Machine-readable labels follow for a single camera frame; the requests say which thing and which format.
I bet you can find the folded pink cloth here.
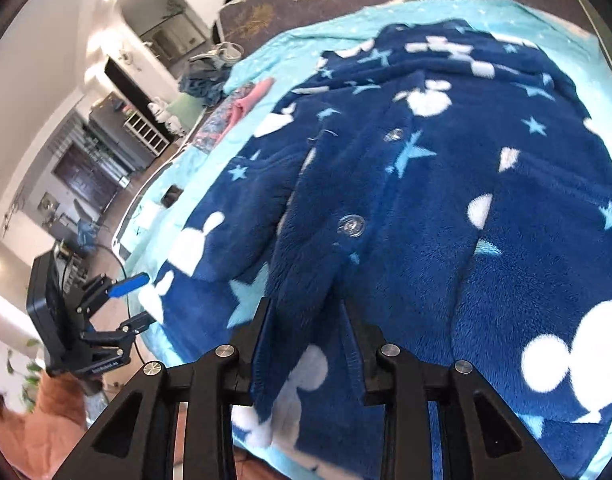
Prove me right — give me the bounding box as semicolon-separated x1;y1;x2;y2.
228;79;276;123

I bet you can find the folded floral cloth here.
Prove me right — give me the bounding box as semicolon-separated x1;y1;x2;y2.
193;85;257;153

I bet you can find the white cubby shelf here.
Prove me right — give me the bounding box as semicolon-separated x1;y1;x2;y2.
123;110;169;158

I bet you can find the turquoise star blanket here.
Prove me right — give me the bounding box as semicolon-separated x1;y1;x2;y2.
113;0;612;480

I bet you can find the blue chair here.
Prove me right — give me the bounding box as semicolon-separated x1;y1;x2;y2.
73;200;109;252

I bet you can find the grey blue clothes pile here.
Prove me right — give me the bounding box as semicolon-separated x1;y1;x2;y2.
178;55;237;106

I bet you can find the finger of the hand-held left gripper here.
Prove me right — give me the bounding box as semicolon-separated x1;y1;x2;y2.
78;272;151;316
81;311;155;350

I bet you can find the pale green cushion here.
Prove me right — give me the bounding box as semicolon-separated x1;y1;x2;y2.
168;96;204;123

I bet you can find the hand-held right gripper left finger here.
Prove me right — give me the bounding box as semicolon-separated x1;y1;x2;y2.
51;297;274;480

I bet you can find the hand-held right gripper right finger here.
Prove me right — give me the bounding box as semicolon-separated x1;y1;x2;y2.
338;300;567;480

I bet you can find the dark wooden door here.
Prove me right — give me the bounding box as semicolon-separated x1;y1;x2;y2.
53;142;119;213

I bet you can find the green houseplant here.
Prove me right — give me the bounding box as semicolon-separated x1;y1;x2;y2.
5;339;43;403

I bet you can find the blue fleece pajama jacket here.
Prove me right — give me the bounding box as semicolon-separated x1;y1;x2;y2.
138;19;612;478

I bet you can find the arched mirror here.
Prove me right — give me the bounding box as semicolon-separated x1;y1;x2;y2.
118;0;209;68

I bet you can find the white strapped bag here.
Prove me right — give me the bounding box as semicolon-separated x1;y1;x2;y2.
188;41;244;67

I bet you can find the person's left forearm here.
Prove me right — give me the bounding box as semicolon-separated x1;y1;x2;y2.
13;370;94;480

